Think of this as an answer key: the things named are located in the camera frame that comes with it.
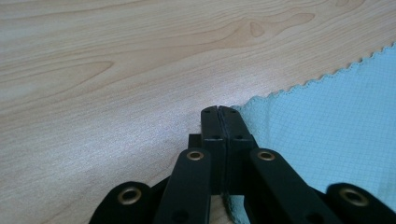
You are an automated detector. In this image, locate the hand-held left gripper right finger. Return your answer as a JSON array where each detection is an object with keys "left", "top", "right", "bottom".
[{"left": 219, "top": 105, "right": 260, "bottom": 196}]

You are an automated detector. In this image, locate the teal cloth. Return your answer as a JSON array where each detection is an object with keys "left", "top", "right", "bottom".
[{"left": 221, "top": 41, "right": 396, "bottom": 224}]

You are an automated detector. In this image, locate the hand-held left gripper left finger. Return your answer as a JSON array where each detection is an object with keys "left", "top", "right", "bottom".
[{"left": 188, "top": 105, "right": 227, "bottom": 196}]

